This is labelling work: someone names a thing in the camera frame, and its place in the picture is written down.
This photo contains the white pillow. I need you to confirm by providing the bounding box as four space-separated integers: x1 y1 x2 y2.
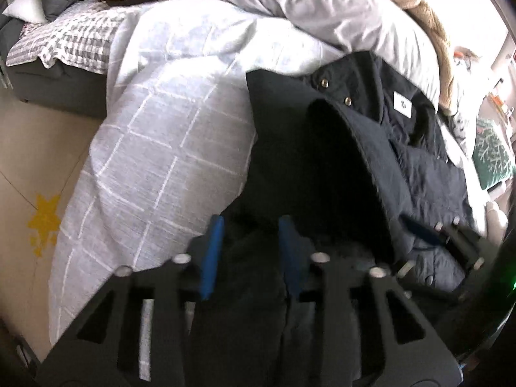
3 0 50 24

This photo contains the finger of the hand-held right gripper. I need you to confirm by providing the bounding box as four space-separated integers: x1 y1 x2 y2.
401 214 486 275
395 260 462 305

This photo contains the pale grey duvet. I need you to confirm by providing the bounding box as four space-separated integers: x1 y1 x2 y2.
148 0 441 109

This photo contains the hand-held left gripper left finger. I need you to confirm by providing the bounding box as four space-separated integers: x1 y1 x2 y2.
40 214 225 373

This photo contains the dark navy jacket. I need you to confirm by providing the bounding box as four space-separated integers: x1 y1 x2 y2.
187 50 484 387

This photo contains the grey checked bedsheet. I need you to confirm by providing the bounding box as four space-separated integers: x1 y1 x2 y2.
6 0 135 76

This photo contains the tan plush blanket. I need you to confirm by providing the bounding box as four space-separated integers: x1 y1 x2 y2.
354 0 461 115

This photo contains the yellow star floor sticker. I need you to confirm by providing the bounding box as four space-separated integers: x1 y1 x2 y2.
27 193 62 258

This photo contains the green patterned cushion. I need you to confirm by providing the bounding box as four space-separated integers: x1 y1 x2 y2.
472 116 516 191

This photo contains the dark grey bed base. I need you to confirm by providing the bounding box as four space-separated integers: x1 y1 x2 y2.
0 15 111 119

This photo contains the light blue grid duvet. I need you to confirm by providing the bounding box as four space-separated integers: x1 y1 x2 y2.
48 0 345 347

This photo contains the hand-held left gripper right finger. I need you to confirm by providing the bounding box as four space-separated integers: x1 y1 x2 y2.
279 214 458 373

